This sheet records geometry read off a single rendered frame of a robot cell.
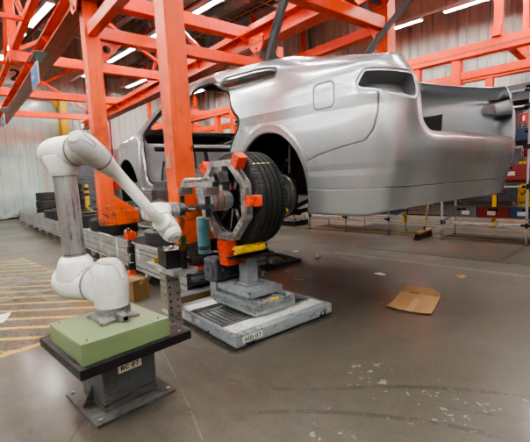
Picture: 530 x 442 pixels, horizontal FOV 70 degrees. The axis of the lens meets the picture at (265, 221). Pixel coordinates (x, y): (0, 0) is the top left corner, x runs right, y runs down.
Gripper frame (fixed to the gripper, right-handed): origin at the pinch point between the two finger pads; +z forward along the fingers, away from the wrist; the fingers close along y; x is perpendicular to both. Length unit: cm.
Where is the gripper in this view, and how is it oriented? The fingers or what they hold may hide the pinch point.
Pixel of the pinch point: (207, 206)
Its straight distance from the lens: 237.3
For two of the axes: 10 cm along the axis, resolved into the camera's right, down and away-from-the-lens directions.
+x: -0.5, -9.9, -1.1
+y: 6.3, 0.6, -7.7
